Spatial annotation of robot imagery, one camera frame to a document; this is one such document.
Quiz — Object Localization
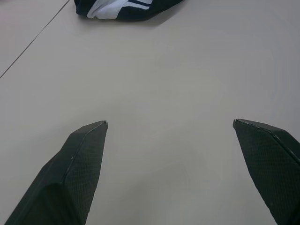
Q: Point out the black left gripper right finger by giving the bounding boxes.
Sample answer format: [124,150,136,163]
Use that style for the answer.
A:
[232,118,300,225]

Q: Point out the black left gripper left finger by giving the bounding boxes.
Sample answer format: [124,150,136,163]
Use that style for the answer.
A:
[4,120,109,225]

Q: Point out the navy and white zip jacket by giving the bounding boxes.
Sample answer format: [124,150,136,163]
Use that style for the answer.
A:
[73,0,185,23]

